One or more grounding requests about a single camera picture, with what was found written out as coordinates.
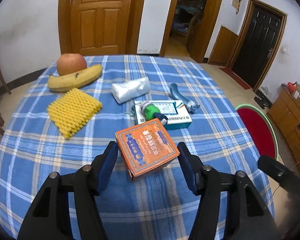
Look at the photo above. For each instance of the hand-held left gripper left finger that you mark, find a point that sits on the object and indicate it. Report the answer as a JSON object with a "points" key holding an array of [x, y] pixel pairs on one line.
{"points": [[107, 167]]}

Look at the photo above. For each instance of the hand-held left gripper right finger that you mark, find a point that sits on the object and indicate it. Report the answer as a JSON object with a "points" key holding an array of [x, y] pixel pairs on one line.
{"points": [[187, 165]]}

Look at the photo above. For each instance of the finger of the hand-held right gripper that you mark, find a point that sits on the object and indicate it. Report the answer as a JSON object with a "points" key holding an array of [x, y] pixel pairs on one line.
{"points": [[277, 171]]}

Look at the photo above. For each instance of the orange cardboard box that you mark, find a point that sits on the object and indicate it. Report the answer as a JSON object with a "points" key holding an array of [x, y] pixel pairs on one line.
{"points": [[147, 150]]}

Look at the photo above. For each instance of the green and white box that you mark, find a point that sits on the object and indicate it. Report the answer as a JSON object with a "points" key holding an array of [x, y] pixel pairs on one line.
{"points": [[176, 113]]}

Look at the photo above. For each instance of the small green bottle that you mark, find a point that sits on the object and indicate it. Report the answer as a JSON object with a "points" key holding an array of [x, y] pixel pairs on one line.
{"points": [[152, 111]]}

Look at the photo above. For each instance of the square yellow foam net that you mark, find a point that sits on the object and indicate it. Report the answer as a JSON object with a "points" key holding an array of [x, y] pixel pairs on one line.
{"points": [[72, 110]]}

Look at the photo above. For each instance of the blue plastic piece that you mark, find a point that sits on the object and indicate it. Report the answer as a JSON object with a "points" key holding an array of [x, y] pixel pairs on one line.
{"points": [[180, 96]]}

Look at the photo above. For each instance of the white plastic bag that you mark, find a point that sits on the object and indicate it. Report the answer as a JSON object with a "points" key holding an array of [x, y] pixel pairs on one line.
{"points": [[131, 88]]}

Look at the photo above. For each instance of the blue plaid tablecloth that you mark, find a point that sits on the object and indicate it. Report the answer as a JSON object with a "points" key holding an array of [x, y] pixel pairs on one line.
{"points": [[65, 155]]}

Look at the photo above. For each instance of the wooden cabinet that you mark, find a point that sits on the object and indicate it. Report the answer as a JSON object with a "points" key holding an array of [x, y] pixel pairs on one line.
{"points": [[290, 122]]}

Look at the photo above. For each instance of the black shoes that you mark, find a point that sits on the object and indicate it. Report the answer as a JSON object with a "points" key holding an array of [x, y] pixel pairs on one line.
{"points": [[262, 99]]}

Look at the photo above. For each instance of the red item on cabinet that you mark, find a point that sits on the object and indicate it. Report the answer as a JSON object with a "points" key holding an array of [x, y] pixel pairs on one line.
{"points": [[290, 87]]}

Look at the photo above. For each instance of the yellow banana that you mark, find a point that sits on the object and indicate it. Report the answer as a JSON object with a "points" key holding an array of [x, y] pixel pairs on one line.
{"points": [[75, 79]]}

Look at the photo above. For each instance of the red doormat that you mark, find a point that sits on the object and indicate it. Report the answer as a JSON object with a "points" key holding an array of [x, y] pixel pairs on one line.
{"points": [[235, 76]]}

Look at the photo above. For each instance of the red apple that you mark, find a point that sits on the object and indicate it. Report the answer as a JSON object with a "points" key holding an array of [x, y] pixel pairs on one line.
{"points": [[71, 63]]}

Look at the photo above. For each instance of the black door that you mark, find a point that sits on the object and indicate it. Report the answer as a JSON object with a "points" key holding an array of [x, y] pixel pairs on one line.
{"points": [[257, 47]]}

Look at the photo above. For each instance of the brown wooden door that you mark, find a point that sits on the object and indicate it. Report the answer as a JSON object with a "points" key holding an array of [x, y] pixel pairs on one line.
{"points": [[97, 12]]}

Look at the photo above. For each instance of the bunk bed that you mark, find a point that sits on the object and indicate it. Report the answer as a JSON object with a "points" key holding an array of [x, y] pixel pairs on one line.
{"points": [[187, 5]]}

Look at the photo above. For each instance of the white wall switch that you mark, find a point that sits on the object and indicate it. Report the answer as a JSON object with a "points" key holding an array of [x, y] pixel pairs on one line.
{"points": [[285, 50]]}

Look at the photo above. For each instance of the brown wooden wall panel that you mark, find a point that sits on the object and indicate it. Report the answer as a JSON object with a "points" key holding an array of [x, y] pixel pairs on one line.
{"points": [[222, 45]]}

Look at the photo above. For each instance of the open doorway wooden frame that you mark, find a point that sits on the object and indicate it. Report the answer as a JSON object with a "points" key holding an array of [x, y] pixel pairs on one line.
{"points": [[210, 17]]}

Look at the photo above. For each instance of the wooden door frame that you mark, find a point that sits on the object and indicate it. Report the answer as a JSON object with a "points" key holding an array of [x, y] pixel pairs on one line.
{"points": [[63, 17]]}

